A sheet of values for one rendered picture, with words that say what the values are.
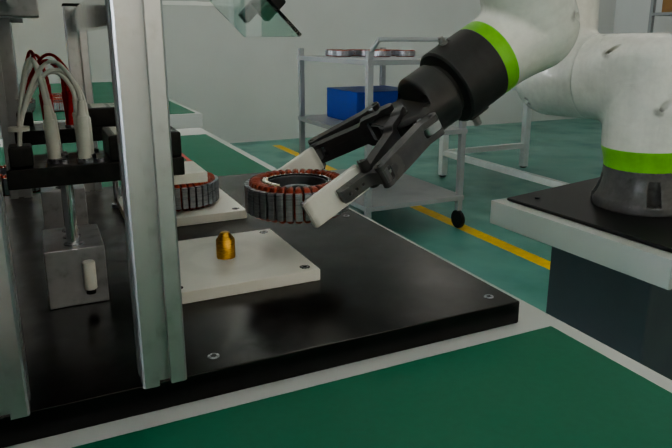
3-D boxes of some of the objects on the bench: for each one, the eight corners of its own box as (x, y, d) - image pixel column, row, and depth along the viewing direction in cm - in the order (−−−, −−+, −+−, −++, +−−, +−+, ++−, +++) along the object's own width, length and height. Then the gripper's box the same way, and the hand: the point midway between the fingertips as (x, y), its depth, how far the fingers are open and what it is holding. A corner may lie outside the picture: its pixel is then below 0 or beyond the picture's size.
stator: (209, 189, 93) (208, 165, 92) (228, 207, 83) (227, 180, 82) (132, 197, 89) (129, 172, 88) (141, 217, 79) (139, 189, 78)
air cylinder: (102, 273, 63) (97, 221, 62) (110, 300, 57) (105, 243, 55) (48, 281, 61) (41, 228, 60) (50, 310, 55) (42, 251, 53)
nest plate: (218, 193, 96) (217, 185, 96) (247, 218, 83) (246, 209, 82) (116, 204, 90) (115, 196, 89) (130, 232, 76) (129, 223, 76)
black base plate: (278, 182, 113) (278, 170, 113) (518, 322, 57) (520, 300, 57) (-14, 212, 94) (-16, 197, 93) (-84, 470, 38) (-90, 437, 37)
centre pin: (232, 252, 66) (231, 228, 65) (237, 258, 64) (236, 233, 64) (214, 255, 65) (213, 230, 64) (219, 260, 63) (218, 235, 63)
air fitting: (97, 289, 56) (94, 257, 55) (98, 293, 55) (95, 262, 54) (84, 291, 56) (81, 259, 55) (85, 296, 54) (81, 264, 54)
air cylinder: (85, 214, 84) (81, 175, 83) (89, 229, 78) (85, 186, 77) (44, 218, 82) (39, 178, 81) (45, 234, 76) (40, 190, 74)
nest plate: (270, 237, 75) (270, 227, 74) (320, 280, 61) (320, 268, 61) (141, 255, 68) (140, 245, 68) (167, 307, 55) (166, 294, 55)
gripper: (522, 130, 62) (350, 263, 57) (404, 108, 83) (270, 204, 78) (496, 65, 59) (312, 199, 54) (380, 59, 80) (239, 156, 75)
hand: (301, 192), depth 67 cm, fingers closed on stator, 11 cm apart
